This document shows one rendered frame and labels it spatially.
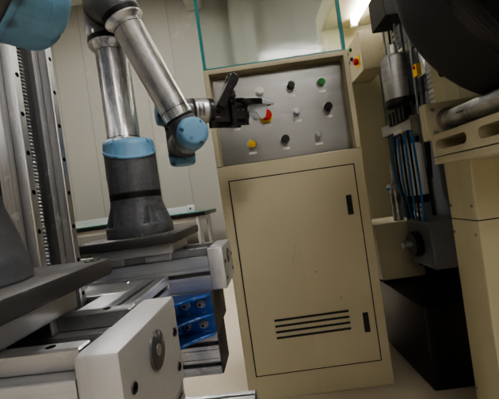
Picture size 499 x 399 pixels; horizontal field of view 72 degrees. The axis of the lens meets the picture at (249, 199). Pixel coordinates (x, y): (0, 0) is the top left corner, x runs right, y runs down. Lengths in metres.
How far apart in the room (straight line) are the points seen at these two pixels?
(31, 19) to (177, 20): 4.86
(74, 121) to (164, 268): 4.58
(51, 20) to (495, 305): 1.14
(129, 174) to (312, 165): 0.74
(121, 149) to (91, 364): 0.59
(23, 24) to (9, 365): 0.25
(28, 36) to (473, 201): 1.04
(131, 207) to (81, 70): 4.65
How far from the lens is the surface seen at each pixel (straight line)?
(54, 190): 0.69
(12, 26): 0.32
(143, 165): 0.81
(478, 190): 1.12
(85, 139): 5.15
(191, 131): 0.85
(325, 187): 1.32
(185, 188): 4.59
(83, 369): 0.29
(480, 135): 0.89
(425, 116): 1.04
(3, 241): 0.39
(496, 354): 1.22
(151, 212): 0.80
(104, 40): 1.05
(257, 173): 1.30
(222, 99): 1.06
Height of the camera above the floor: 0.76
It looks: level
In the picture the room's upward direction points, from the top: 8 degrees counter-clockwise
